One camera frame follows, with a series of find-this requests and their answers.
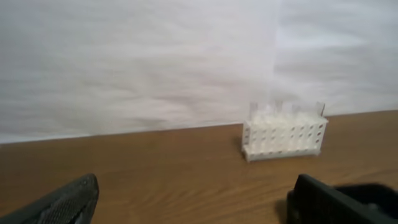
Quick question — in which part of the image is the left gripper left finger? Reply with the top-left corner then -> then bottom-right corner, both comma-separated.
0,173 -> 100,224

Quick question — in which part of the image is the white test tube rack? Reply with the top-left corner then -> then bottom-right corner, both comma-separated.
241,110 -> 329,163

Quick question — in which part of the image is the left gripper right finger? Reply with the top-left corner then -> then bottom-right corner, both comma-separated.
285,174 -> 398,224

